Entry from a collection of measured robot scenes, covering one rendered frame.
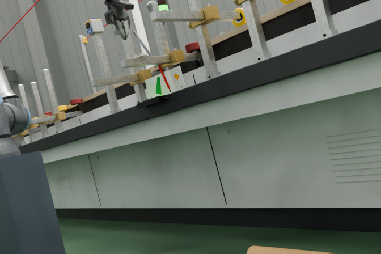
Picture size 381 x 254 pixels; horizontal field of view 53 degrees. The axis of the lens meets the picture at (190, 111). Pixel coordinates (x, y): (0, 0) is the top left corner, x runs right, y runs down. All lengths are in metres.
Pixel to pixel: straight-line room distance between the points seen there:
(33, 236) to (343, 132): 1.28
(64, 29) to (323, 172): 6.48
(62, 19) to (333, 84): 6.70
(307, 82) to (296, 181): 0.51
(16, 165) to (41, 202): 0.20
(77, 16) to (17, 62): 1.57
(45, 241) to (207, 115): 0.86
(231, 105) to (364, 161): 0.52
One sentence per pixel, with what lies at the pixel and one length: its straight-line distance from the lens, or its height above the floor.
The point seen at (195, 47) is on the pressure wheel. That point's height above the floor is 0.88.
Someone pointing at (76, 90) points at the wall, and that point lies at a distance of 7.36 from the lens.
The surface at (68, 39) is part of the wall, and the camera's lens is 7.50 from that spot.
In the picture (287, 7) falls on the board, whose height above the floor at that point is 0.89.
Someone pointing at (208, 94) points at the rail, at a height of 0.64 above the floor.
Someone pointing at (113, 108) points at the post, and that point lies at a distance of 2.11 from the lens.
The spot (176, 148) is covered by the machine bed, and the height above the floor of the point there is 0.43.
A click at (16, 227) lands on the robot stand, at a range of 1.69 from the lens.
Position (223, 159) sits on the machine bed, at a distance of 1.87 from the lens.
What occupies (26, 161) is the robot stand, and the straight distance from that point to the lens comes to 1.77.
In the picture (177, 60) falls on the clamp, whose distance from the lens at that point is 1.66.
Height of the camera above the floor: 0.56
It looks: 1 degrees up
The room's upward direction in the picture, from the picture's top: 14 degrees counter-clockwise
